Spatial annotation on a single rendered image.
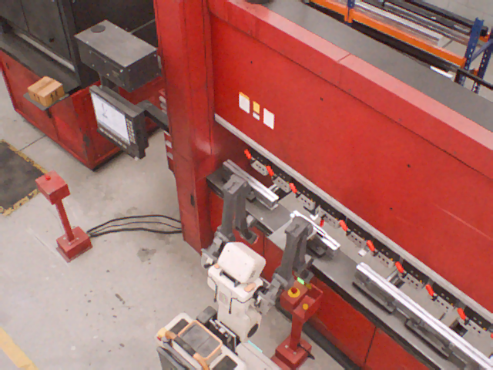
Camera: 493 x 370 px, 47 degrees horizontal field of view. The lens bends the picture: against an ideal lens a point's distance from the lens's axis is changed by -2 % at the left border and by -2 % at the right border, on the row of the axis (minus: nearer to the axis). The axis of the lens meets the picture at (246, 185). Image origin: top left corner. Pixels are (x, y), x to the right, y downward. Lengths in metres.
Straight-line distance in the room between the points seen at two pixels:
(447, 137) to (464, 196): 0.30
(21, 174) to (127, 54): 2.57
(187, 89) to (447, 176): 1.67
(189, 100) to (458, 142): 1.76
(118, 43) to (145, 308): 2.04
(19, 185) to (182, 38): 2.80
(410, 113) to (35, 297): 3.30
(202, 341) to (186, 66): 1.59
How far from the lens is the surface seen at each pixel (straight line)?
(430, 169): 2.76
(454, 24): 5.00
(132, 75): 3.47
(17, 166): 5.90
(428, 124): 2.61
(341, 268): 3.71
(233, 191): 3.07
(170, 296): 4.62
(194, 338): 3.38
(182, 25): 3.35
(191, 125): 3.78
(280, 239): 3.64
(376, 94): 2.72
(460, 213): 2.80
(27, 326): 4.74
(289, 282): 3.13
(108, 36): 3.70
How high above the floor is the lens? 3.86
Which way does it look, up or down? 47 degrees down
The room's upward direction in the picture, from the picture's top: straight up
